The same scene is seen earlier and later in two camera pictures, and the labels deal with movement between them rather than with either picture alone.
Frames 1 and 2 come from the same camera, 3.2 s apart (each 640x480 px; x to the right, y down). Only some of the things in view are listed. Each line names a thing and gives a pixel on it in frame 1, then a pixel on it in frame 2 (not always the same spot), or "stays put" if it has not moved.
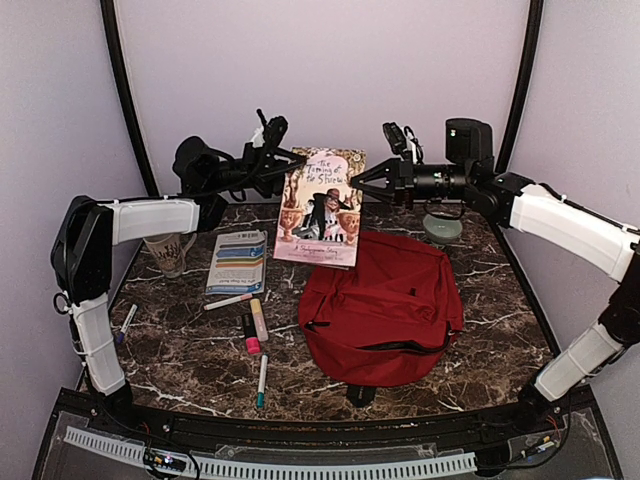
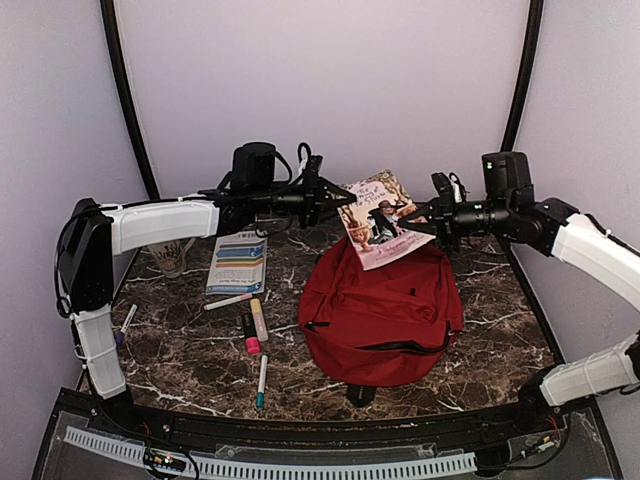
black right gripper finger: [379, 176] -> [421, 211]
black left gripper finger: [272, 184] -> [323, 216]
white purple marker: [122, 332] stays put
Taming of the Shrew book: [321, 208] -> [372, 220]
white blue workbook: [238, 263] stays put
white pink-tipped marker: [230, 301] stays put
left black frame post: [121, 63] stays put
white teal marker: [263, 363] stays put
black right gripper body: [439, 185] -> [476, 218]
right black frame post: [520, 86] stays put
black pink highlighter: [252, 341] stays put
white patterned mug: [170, 253] stays put
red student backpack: [388, 321] stays put
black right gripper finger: [377, 197] -> [419, 228]
